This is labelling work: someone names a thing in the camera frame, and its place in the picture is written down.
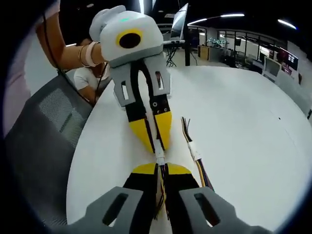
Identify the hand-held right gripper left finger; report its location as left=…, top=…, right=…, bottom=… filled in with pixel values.
left=52, top=162, right=159, bottom=234

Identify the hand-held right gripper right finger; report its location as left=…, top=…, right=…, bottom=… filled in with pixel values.
left=165, top=162, right=269, bottom=234

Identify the white side desk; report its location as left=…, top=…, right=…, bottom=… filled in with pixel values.
left=161, top=38, right=196, bottom=68

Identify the computer monitor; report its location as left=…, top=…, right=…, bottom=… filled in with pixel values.
left=170, top=2, right=190, bottom=41

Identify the yellow cabinet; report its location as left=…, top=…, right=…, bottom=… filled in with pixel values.
left=197, top=44, right=211, bottom=60

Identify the long ceiling light strip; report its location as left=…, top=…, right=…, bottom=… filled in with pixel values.
left=187, top=13, right=245, bottom=25

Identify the grey mesh office chair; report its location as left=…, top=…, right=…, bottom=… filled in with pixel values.
left=4, top=75, right=96, bottom=221

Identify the white mesh chair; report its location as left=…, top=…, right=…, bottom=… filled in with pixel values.
left=261, top=57, right=283, bottom=83

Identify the short ceiling light strip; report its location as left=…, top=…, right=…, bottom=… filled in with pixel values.
left=277, top=19, right=297, bottom=30

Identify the thin black cable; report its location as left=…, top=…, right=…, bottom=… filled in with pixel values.
left=42, top=12, right=109, bottom=104

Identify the red wall screen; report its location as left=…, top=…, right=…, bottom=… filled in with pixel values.
left=276, top=47, right=299, bottom=74

